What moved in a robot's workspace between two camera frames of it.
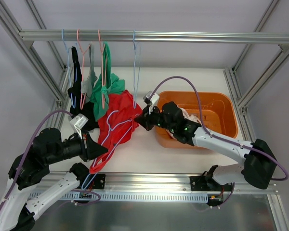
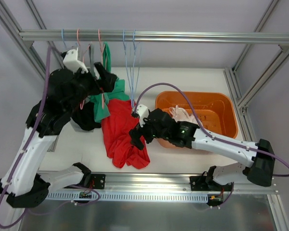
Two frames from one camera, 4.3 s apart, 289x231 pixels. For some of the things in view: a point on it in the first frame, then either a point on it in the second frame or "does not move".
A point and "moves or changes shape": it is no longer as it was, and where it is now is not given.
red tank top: (119, 120) moves or changes shape
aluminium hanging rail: (182, 36) does not move
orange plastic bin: (218, 114) does not move
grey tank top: (86, 86) does not move
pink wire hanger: (102, 51) does not move
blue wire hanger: (85, 185) to (127, 66)
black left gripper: (85, 149) to (90, 80)
